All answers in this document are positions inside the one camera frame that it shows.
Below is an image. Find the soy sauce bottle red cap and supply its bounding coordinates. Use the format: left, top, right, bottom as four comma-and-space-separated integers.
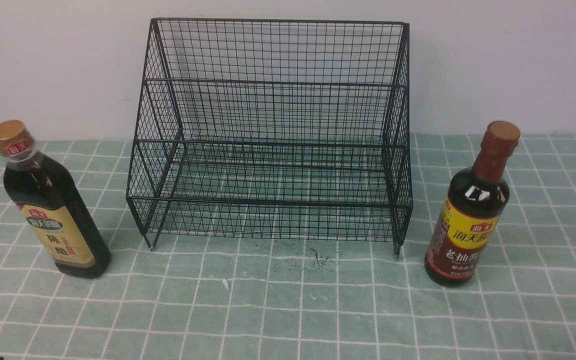
423, 120, 521, 287

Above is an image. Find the vinegar bottle gold cap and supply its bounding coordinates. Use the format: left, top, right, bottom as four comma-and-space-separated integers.
0, 120, 112, 279

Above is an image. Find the black wire mesh shelf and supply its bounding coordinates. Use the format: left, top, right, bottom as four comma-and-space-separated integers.
126, 17, 413, 256

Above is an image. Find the green checkered tablecloth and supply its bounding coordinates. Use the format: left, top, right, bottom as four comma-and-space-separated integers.
0, 134, 576, 360

